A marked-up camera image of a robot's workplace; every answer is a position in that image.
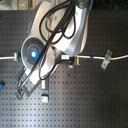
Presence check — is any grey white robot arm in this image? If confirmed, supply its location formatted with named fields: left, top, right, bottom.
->
left=15, top=0, right=90, bottom=103

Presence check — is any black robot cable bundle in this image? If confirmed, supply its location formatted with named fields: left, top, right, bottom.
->
left=15, top=0, right=81, bottom=88

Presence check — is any metal cable clip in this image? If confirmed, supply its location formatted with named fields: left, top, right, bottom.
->
left=69, top=56, right=80, bottom=68
left=14, top=52, right=21, bottom=62
left=101, top=50, right=113, bottom=70

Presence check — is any white cable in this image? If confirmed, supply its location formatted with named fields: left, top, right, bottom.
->
left=0, top=55, right=128, bottom=62

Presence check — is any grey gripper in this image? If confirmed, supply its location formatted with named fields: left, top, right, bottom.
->
left=14, top=61, right=61, bottom=104

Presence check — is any middle metal cable clip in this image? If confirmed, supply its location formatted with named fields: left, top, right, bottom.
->
left=69, top=56, right=80, bottom=68

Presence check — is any left metal cable clip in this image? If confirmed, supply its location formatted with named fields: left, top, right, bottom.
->
left=14, top=52, right=21, bottom=62

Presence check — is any right metal cable clip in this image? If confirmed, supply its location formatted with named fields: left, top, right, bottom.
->
left=101, top=50, right=113, bottom=70

